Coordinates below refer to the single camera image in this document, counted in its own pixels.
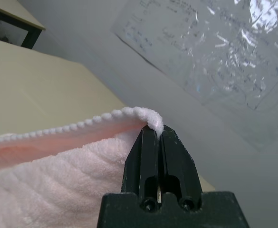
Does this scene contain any written plastic wall sheet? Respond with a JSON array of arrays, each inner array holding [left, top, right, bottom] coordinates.
[[110, 0, 278, 152]]

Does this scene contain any wooden side table black frame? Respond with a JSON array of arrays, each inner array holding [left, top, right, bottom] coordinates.
[[0, 0, 47, 50]]

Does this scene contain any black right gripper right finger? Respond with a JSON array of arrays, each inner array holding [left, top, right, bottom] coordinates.
[[159, 124, 203, 210]]

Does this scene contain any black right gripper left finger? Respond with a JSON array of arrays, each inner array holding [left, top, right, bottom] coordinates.
[[120, 125, 160, 209]]

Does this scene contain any pink towel with print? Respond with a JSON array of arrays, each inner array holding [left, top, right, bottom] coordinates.
[[0, 106, 164, 228]]

